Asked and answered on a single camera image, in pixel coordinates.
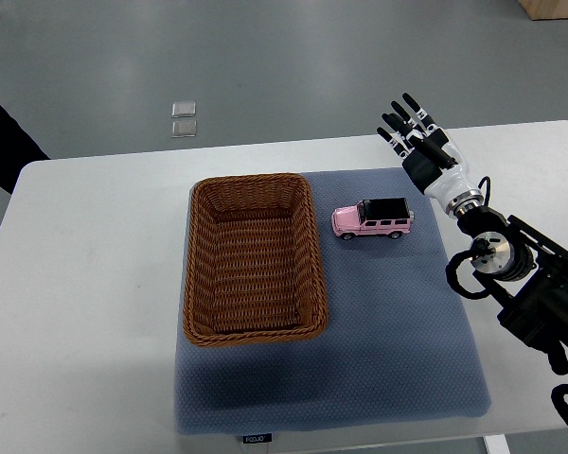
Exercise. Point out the brown wicker basket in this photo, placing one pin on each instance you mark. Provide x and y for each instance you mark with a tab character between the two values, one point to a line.
254	270

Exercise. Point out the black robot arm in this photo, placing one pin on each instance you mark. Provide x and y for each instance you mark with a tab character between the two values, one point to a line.
525	271

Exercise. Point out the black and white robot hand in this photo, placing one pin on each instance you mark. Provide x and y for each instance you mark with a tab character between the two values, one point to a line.
430	158

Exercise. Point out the metal floor plate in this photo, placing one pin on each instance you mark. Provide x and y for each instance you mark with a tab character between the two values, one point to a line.
184	128
183	109

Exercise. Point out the wooden box corner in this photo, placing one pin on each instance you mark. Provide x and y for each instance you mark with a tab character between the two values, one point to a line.
545	9

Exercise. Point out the blue-grey foam mat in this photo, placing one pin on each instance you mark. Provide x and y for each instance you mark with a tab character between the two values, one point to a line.
398	345

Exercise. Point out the lower metal floor plate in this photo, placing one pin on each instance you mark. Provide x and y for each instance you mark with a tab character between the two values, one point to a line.
184	128

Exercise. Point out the pink toy car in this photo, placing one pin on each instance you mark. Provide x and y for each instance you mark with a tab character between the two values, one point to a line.
389	217

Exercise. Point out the white table leg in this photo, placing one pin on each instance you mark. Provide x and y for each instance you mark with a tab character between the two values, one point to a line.
496	444

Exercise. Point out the upper metal floor plate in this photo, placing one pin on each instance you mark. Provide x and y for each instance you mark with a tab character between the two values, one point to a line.
183	109

